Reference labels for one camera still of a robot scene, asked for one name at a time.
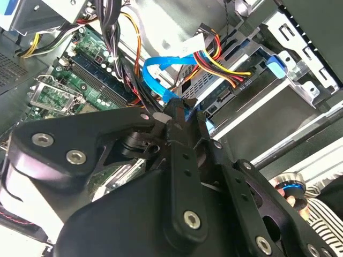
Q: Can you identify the hard disk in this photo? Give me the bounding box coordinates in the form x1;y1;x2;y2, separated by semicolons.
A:
182;53;319;141

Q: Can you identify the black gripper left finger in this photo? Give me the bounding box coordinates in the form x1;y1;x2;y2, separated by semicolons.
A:
8;99;209;244

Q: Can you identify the round black tool blue ring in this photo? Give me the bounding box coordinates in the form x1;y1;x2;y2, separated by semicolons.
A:
275;172;307;200

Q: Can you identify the red yellow black disk wire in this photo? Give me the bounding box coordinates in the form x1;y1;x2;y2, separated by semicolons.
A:
192;23;255;96

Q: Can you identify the person's hand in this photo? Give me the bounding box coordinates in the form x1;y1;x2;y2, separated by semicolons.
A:
270;178;311;220

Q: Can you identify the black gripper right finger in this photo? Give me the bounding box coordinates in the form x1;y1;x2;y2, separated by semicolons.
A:
187;97;337;257

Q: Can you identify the blue disk wire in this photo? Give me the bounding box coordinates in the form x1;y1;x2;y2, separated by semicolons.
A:
141;53;200;126

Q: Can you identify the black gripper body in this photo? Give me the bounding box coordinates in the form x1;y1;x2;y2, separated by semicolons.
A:
52;156;257;257

